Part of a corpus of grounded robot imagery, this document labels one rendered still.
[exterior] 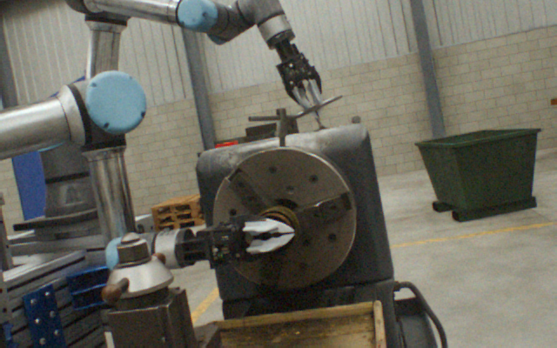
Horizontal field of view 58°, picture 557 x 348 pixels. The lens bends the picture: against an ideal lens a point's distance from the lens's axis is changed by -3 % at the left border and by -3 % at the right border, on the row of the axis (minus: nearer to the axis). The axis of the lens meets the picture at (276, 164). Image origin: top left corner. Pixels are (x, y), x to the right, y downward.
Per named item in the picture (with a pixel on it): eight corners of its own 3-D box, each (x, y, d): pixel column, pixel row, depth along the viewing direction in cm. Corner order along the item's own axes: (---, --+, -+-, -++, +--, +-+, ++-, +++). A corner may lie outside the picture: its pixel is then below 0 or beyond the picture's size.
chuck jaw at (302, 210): (294, 203, 114) (346, 187, 112) (301, 224, 114) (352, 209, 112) (287, 211, 103) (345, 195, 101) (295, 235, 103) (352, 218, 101)
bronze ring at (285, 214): (253, 206, 107) (244, 214, 98) (297, 199, 106) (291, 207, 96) (261, 250, 108) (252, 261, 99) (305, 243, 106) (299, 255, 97)
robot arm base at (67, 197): (32, 220, 132) (24, 183, 131) (71, 209, 146) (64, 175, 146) (77, 213, 127) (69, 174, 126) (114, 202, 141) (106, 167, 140)
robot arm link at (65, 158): (33, 181, 133) (23, 130, 132) (70, 174, 145) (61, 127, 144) (66, 175, 128) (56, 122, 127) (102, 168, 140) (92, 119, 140)
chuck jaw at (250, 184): (267, 216, 115) (228, 179, 116) (282, 199, 114) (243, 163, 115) (258, 225, 104) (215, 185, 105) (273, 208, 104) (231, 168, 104)
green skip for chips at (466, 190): (425, 208, 648) (414, 143, 643) (495, 195, 649) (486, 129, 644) (465, 227, 514) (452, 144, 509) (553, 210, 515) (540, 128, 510)
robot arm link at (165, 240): (174, 264, 103) (167, 224, 102) (196, 261, 102) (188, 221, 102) (159, 275, 95) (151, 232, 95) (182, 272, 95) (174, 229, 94)
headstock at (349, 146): (255, 248, 191) (236, 144, 189) (384, 228, 183) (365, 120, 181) (210, 304, 133) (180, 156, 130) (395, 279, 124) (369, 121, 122)
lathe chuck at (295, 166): (226, 277, 124) (219, 148, 122) (358, 277, 119) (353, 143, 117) (217, 290, 116) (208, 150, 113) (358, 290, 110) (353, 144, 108)
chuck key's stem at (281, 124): (283, 160, 114) (281, 108, 113) (276, 160, 115) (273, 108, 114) (290, 159, 115) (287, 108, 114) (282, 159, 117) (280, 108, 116)
